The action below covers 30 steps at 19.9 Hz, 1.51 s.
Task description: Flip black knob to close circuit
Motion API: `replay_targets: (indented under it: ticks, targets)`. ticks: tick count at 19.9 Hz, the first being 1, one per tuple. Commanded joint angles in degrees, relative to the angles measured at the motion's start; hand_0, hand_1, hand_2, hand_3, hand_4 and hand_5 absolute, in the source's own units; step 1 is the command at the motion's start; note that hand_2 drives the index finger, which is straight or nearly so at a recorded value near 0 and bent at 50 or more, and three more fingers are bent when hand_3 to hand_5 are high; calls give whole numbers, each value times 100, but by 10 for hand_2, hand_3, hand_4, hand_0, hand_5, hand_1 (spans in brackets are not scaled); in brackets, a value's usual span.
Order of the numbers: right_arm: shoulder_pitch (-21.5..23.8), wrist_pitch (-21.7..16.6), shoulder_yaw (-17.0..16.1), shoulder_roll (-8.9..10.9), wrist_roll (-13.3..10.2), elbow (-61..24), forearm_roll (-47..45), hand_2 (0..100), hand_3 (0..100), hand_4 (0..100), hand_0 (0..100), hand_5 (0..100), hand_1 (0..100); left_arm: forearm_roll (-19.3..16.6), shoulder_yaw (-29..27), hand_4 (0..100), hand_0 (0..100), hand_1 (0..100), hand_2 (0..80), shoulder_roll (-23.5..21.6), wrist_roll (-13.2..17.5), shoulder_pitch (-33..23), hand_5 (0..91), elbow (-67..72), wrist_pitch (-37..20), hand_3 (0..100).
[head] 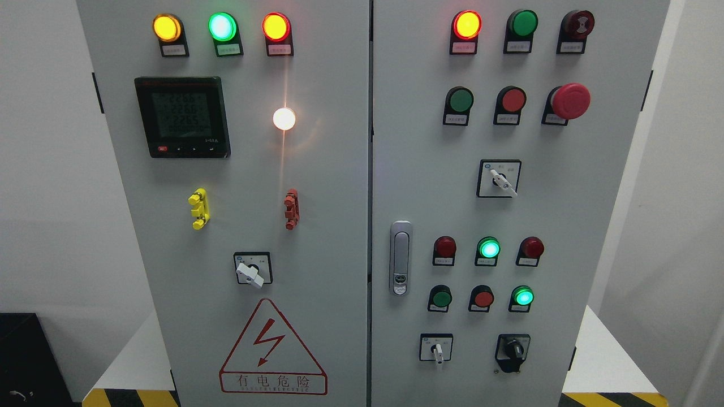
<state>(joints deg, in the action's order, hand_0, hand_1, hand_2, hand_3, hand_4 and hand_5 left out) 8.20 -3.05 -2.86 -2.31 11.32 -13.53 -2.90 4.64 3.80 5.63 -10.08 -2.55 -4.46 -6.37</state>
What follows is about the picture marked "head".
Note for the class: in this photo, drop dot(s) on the black rotary knob switch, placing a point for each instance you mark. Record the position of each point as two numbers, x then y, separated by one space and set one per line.
511 351

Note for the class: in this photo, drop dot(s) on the red terminal connector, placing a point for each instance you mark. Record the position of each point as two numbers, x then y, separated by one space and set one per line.
292 209

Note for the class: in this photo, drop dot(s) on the dark red indicator left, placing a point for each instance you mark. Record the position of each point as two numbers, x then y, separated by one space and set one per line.
444 251

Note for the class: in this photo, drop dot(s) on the dark red indicator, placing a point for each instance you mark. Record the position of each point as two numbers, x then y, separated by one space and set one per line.
444 251
530 251

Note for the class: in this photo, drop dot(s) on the white lit indicator lamp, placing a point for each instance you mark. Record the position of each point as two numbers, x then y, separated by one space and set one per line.
284 119

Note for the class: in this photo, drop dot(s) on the green lit indicator middle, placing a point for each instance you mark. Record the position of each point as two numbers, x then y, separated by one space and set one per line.
487 251

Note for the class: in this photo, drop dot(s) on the green push button upper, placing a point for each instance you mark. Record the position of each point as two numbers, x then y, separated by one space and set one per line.
458 104

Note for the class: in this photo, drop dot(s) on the grey left cabinet door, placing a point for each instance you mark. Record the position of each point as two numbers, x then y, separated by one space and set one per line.
320 267

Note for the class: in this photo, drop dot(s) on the grey cabinet door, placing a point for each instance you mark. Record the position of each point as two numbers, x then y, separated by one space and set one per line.
320 267
427 173

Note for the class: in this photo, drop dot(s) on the red push button lower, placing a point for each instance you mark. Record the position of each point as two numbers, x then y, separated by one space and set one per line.
481 299

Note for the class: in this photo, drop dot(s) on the red push button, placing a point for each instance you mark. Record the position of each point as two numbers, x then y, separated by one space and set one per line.
509 104
481 299

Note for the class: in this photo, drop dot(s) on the grey right cabinet door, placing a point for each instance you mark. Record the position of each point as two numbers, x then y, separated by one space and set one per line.
427 173

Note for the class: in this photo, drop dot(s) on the yellow terminal connector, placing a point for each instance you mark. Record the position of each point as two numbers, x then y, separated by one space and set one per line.
200 208

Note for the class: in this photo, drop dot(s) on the dark red indicator right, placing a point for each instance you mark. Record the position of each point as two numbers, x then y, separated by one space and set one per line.
530 251

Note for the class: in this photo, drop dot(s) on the red electric hazard warning sticker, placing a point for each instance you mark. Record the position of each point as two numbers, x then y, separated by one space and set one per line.
269 357

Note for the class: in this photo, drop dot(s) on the red push button upper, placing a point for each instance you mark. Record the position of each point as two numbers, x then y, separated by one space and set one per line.
509 104

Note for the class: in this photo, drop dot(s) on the green lit push button lower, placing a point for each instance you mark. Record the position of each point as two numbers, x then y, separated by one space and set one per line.
521 299

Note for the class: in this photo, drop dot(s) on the red lit indicator light left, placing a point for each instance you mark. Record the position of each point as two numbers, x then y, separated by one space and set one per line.
278 35

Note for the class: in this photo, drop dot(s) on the red lit indicator light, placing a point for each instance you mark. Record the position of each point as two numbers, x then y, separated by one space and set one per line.
465 29
278 35

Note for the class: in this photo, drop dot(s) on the black digital power meter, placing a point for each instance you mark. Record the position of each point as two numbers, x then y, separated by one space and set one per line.
184 117

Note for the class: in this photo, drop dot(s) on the red lit indicator light right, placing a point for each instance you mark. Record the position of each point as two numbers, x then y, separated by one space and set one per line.
465 29

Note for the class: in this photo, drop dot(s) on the green indicator light top left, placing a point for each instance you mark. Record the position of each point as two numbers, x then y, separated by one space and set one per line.
223 29

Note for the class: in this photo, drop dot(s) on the red emergency stop mushroom button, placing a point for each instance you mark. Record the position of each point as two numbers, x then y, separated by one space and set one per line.
566 102

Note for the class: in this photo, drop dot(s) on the green unlit indicator top right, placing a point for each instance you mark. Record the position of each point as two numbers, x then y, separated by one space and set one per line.
520 32

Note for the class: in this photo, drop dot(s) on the yellow indicator light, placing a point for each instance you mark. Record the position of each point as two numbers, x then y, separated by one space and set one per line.
171 37

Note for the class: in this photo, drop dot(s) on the dark red buzzer alarm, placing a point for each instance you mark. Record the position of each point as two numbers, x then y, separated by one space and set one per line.
575 27

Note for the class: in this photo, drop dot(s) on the black box bottom left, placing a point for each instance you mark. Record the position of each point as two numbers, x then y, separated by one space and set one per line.
29 372

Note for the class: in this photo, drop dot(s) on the silver door lock handle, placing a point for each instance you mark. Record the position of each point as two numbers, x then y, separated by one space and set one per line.
401 233

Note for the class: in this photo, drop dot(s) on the white selector switch left door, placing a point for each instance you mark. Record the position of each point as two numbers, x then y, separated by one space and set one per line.
254 268

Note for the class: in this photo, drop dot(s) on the white selector switch upper right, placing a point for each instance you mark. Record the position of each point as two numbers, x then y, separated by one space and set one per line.
498 178

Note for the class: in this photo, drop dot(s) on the white selector switch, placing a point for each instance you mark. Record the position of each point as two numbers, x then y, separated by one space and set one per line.
498 178
436 347

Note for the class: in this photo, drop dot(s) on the white selector switch lower right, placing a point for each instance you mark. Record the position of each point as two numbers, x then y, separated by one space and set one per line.
436 347

